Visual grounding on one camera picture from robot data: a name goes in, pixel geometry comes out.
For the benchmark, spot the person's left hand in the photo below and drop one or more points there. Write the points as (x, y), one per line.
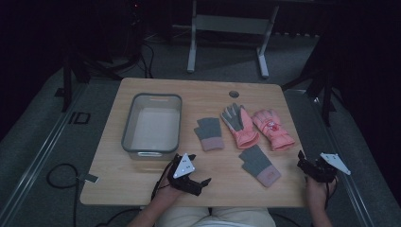
(167, 193)

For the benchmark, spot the white metal stand frame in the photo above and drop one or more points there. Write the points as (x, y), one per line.
(230, 23)

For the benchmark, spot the pink glove with grey palm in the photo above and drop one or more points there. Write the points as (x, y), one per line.
(241, 126)

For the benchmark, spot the person's beige trousers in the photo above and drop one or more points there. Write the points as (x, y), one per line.
(217, 218)

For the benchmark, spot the pink glove with red print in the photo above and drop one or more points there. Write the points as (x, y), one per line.
(272, 129)

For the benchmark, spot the person's right hand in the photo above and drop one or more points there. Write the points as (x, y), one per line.
(317, 192)

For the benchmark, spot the grey knit glove pink cuff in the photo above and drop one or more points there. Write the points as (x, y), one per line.
(209, 132)
(260, 165)

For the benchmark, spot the black tripod stand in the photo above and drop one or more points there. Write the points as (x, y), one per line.
(321, 82)
(82, 69)

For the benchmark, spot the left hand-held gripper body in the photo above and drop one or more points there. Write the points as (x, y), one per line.
(183, 168)

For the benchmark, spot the metal floor rail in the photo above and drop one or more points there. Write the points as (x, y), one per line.
(346, 176)
(38, 160)

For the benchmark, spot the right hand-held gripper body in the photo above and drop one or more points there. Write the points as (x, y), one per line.
(324, 168)

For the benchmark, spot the grey plastic storage bin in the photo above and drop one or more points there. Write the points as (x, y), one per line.
(153, 126)

